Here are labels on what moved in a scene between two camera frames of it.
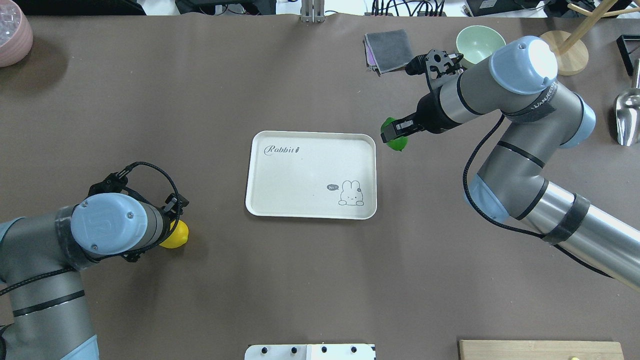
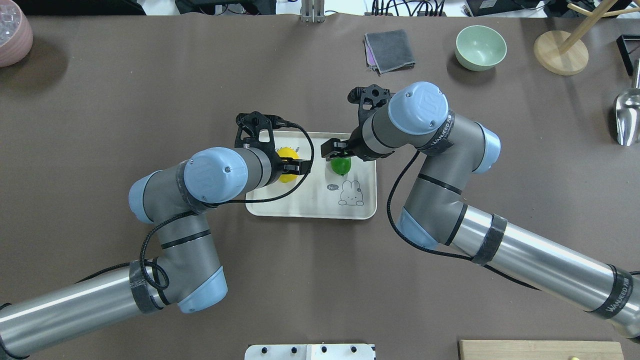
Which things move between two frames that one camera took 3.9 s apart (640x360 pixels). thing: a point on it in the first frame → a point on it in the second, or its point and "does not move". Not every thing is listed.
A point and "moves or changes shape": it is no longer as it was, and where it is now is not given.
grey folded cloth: [387, 50] does not move
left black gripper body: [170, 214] → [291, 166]
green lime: [398, 143] moves or changes shape
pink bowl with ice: [16, 35] does not move
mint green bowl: [476, 42] does not move
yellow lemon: [178, 236] moves or changes shape
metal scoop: [627, 107] does not move
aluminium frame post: [313, 11] does not move
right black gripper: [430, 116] → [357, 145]
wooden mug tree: [572, 49] does not move
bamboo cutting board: [539, 350] does not move
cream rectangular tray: [312, 174] does not move
